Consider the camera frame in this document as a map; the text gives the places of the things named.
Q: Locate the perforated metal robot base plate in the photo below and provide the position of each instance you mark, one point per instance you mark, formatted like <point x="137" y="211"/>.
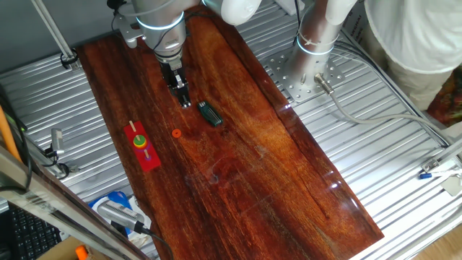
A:
<point x="288" y="86"/>

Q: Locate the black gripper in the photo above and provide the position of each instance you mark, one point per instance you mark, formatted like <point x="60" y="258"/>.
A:
<point x="172" y="74"/>

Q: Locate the small metal bracket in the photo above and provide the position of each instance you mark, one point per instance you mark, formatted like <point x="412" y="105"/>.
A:
<point x="429" y="165"/>

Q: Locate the blue capped small part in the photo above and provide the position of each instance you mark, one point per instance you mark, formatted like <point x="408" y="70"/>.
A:
<point x="425" y="176"/>

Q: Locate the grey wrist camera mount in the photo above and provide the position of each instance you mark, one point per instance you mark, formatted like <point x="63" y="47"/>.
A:
<point x="128" y="32"/>

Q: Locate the metal frame bar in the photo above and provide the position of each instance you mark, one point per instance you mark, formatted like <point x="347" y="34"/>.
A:
<point x="65" y="206"/>

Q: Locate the person in white shirt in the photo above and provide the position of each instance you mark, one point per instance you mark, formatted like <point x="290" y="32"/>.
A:
<point x="415" y="36"/>

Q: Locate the brown cardboard box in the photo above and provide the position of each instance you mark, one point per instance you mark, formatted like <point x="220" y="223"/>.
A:
<point x="61" y="251"/>

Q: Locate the red Hanoi base with pegs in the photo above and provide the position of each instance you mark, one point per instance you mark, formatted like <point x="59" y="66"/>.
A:
<point x="146" y="164"/>

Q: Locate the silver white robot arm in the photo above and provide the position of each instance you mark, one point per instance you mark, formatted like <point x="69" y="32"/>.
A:
<point x="162" y="21"/>

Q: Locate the dark red wooden board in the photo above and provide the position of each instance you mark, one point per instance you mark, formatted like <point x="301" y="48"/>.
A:
<point x="252" y="162"/>

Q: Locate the slanted aluminium pole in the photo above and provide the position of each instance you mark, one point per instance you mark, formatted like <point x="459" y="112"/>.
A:
<point x="54" y="34"/>

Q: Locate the silver ribbed camera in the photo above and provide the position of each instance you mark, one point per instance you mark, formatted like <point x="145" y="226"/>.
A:
<point x="119" y="213"/>

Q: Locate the orange pole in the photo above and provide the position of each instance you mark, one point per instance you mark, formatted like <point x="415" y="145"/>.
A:
<point x="7" y="137"/>

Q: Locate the colourful patterned cloth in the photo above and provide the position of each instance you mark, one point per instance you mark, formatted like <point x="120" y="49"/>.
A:
<point x="447" y="101"/>

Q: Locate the white printed box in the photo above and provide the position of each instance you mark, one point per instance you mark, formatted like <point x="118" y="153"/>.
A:
<point x="355" y="21"/>

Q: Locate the green folding hex key set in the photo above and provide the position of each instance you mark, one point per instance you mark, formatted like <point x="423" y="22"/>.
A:
<point x="211" y="115"/>

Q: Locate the small silver camera on mount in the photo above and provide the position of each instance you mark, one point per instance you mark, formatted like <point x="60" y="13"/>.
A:
<point x="57" y="141"/>

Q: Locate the white power strip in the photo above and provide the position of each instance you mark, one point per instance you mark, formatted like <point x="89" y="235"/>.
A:
<point x="288" y="5"/>

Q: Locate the black keyboard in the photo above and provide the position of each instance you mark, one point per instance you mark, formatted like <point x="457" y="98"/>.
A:
<point x="30" y="234"/>

